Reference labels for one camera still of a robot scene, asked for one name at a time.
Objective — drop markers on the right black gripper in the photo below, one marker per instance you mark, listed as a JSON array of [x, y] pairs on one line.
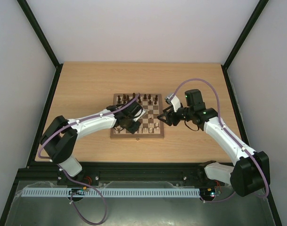
[[171, 116]]

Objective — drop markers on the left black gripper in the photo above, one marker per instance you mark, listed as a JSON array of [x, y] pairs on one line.
[[133, 130]]

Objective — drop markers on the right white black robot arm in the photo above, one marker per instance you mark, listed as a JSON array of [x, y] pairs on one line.
[[250, 171]]

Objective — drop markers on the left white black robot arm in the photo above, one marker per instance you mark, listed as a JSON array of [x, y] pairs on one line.
[[60, 137]]

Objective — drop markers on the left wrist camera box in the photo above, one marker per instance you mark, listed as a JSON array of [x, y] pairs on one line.
[[139, 114]]

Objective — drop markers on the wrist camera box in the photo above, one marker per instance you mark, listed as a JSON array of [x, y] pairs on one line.
[[139, 114], [173, 100]]

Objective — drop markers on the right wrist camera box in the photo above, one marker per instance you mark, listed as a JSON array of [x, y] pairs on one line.
[[173, 100]]

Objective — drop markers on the light blue cable duct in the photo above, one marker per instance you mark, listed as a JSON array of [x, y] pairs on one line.
[[113, 192]]

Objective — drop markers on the black aluminium frame rail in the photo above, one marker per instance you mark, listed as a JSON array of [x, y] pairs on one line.
[[94, 173]]

